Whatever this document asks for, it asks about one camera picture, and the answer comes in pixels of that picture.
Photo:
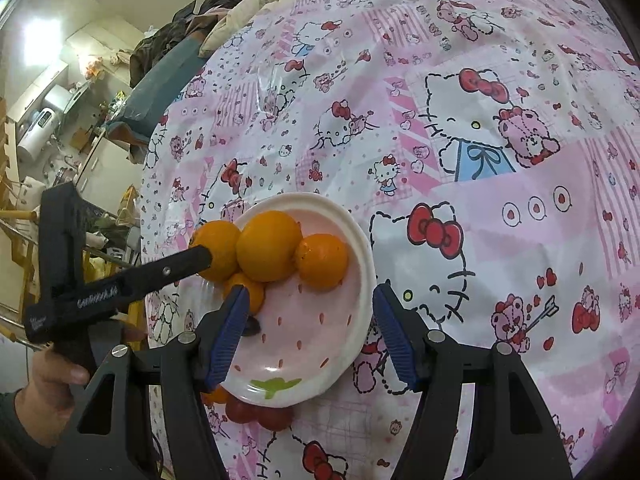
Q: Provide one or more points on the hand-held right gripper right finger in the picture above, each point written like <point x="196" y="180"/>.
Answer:
<point x="397" y="340"/>

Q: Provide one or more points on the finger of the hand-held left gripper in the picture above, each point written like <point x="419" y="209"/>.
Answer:
<point x="175" y="270"/>

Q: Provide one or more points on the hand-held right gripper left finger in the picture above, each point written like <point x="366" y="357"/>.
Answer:
<point x="227" y="340"/>

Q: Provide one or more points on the dark purple plum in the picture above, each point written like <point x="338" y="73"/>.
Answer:
<point x="251" y="329"/>

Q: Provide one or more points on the small orange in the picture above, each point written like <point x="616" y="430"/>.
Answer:
<point x="247" y="292"/>
<point x="216" y="396"/>
<point x="321" y="260"/>
<point x="217" y="245"/>

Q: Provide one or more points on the pink strawberry-print plate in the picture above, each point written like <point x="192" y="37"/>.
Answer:
<point x="310" y="330"/>

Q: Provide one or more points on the large orange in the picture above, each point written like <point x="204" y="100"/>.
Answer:
<point x="270" y="245"/>

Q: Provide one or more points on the person's left forearm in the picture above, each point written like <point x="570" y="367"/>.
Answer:
<point x="20" y="435"/>

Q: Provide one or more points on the person's left hand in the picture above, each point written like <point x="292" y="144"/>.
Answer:
<point x="55" y="377"/>

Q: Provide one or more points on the red tomato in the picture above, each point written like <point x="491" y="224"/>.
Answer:
<point x="274" y="416"/>
<point x="240" y="410"/>

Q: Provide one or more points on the white water heater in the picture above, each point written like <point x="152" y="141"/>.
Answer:
<point x="37" y="132"/>

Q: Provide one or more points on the pink cartoon printed blanket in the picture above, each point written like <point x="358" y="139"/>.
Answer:
<point x="500" y="260"/>

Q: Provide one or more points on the hanging plastic bag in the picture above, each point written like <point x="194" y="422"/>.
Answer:
<point x="92" y="67"/>

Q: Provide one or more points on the heap of brown clothes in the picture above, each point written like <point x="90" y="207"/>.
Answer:
<point x="160" y="45"/>

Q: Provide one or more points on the cream duvet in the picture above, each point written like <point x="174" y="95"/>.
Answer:
<point x="260" y="0"/>

